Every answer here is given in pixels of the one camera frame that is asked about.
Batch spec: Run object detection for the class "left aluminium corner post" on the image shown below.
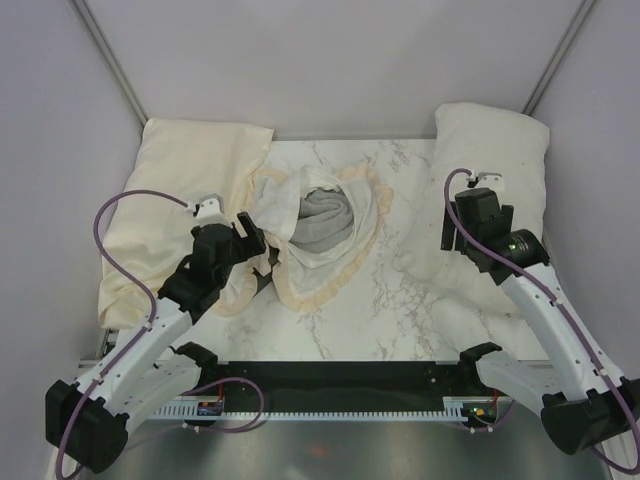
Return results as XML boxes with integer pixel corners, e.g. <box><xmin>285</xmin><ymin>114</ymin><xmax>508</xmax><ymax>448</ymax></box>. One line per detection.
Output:
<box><xmin>68</xmin><ymin>0</ymin><xmax>149</xmax><ymax>128</ymax></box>

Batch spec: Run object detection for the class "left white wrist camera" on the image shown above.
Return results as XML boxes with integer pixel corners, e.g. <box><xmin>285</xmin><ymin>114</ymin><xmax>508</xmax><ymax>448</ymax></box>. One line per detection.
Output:
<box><xmin>186</xmin><ymin>194</ymin><xmax>229</xmax><ymax>226</ymax></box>

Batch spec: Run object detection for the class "white slotted cable duct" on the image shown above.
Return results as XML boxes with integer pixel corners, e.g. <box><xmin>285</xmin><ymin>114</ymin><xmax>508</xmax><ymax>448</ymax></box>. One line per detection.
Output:
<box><xmin>150</xmin><ymin>397</ymin><xmax>493</xmax><ymax>422</ymax></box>

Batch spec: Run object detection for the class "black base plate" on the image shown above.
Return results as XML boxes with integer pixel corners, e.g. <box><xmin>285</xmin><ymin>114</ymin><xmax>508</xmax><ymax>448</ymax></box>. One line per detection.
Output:
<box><xmin>196</xmin><ymin>361</ymin><xmax>493</xmax><ymax>412</ymax></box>

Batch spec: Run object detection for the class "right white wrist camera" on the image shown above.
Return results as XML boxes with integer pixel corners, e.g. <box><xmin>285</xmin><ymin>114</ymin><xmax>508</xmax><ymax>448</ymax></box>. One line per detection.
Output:
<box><xmin>467</xmin><ymin>171</ymin><xmax>506</xmax><ymax>192</ymax></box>

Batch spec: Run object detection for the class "white ruffled pillowcase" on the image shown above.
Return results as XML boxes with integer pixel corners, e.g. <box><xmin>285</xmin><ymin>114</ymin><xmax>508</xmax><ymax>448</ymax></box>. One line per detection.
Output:
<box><xmin>212</xmin><ymin>165</ymin><xmax>393</xmax><ymax>317</ymax></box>

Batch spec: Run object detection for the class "right aluminium corner post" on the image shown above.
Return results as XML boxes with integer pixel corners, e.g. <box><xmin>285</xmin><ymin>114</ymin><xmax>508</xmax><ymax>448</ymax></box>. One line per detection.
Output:
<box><xmin>521</xmin><ymin>0</ymin><xmax>601</xmax><ymax>117</ymax></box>

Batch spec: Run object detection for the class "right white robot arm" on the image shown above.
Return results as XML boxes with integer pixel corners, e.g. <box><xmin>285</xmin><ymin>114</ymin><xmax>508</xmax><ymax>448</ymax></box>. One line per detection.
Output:
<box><xmin>441</xmin><ymin>188</ymin><xmax>639</xmax><ymax>455</ymax></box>

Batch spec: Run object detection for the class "aluminium corner post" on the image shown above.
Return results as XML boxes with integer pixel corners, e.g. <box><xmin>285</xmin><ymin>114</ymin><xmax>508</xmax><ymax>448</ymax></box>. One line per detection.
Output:
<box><xmin>68</xmin><ymin>0</ymin><xmax>149</xmax><ymax>128</ymax></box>
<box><xmin>521</xmin><ymin>0</ymin><xmax>601</xmax><ymax>117</ymax></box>

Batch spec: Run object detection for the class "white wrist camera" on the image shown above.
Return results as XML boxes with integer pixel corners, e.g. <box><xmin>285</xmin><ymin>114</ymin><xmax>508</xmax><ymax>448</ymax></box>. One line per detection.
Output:
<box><xmin>467</xmin><ymin>171</ymin><xmax>506</xmax><ymax>192</ymax></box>
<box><xmin>186</xmin><ymin>194</ymin><xmax>229</xmax><ymax>226</ymax></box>

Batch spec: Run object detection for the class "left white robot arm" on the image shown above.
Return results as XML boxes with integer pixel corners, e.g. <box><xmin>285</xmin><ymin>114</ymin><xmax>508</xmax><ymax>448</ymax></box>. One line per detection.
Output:
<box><xmin>45</xmin><ymin>207</ymin><xmax>267</xmax><ymax>479</ymax></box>

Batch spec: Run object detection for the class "cream yellow pillow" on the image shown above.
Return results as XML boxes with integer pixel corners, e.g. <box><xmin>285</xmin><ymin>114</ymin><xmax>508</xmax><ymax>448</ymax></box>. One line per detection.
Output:
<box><xmin>98</xmin><ymin>118</ymin><xmax>273</xmax><ymax>330</ymax></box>

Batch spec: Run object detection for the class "aluminium frame rail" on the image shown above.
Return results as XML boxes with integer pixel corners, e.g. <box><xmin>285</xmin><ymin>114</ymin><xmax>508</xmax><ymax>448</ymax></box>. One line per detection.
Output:
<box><xmin>68</xmin><ymin>349</ymin><xmax>621</xmax><ymax>480</ymax></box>

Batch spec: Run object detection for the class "white pillow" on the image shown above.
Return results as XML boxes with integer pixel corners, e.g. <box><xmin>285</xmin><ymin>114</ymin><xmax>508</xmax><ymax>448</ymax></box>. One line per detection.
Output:
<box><xmin>393</xmin><ymin>102</ymin><xmax>550</xmax><ymax>314</ymax></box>

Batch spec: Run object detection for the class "shiny metal sheet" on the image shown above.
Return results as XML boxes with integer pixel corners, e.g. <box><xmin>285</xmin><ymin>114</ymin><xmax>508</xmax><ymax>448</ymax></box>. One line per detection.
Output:
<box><xmin>100</xmin><ymin>411</ymin><xmax>611</xmax><ymax>479</ymax></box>

